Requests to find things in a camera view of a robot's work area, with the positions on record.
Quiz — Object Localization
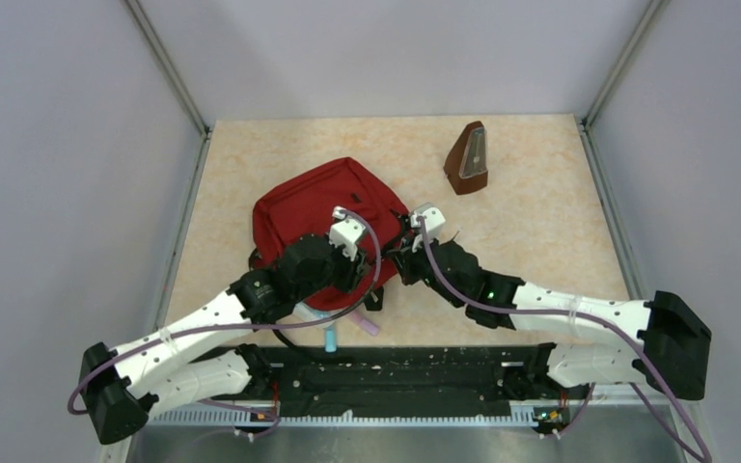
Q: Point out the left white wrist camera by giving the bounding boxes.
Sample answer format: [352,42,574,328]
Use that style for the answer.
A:
[327,206,367,261]

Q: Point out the pink highlighter pen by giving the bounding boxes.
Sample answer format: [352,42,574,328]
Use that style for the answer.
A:
[348,313,380,337]

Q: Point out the blue packaged scissors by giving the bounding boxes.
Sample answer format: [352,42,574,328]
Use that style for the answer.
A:
[292,303,333,329]

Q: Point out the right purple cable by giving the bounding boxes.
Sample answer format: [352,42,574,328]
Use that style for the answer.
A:
[415,215,714,463]

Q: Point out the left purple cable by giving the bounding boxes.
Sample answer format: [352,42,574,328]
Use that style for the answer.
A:
[67,207,383,442]

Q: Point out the purple cable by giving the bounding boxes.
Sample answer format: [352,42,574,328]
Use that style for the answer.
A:
[415,215,714,463]
[67,207,383,442]

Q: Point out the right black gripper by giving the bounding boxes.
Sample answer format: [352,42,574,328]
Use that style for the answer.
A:
[389,228,466,308]

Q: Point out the red backpack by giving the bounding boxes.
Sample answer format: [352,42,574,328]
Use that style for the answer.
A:
[248,157,409,315]

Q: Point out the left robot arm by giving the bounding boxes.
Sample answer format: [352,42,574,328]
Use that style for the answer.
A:
[68,223,383,445]

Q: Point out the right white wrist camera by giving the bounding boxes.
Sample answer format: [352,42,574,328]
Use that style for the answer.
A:
[408,203,446,252]

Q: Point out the light blue marker pen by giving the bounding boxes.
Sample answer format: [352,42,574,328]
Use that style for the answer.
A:
[323,324,338,354]

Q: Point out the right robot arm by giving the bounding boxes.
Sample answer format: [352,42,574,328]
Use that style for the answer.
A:
[383,241,712,401]

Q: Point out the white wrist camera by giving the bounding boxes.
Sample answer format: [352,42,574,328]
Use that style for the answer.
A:
[327,206,367,261]
[408,203,446,252]

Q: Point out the brown wooden metronome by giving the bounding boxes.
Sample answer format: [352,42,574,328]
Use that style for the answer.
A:
[443,121,488,196]

